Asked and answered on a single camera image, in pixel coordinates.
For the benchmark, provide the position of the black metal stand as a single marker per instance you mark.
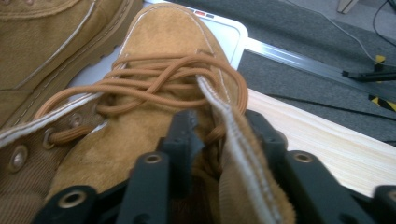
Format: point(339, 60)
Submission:
point(367, 75)

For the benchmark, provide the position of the tan suede lace-up boot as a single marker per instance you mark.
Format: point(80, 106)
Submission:
point(46, 37)
point(165, 34)

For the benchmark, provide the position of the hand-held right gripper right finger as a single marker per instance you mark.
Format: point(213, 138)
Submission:
point(271, 143)

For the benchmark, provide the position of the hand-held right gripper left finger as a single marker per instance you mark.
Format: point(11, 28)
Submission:
point(182, 146)

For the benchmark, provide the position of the metal floor rail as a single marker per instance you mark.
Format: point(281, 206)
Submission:
point(295, 59)

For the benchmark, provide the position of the yellow black floor tape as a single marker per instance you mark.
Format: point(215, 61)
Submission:
point(384, 103)
point(379, 59)

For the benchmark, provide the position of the white two-tier shoe rack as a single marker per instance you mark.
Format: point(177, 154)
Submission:
point(229, 34)

